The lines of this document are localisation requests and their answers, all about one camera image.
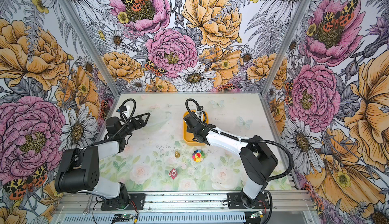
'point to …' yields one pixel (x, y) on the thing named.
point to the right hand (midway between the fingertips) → (194, 127)
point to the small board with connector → (257, 214)
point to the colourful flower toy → (198, 155)
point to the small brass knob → (177, 154)
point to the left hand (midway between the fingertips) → (146, 118)
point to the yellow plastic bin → (188, 137)
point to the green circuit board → (122, 217)
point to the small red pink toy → (173, 174)
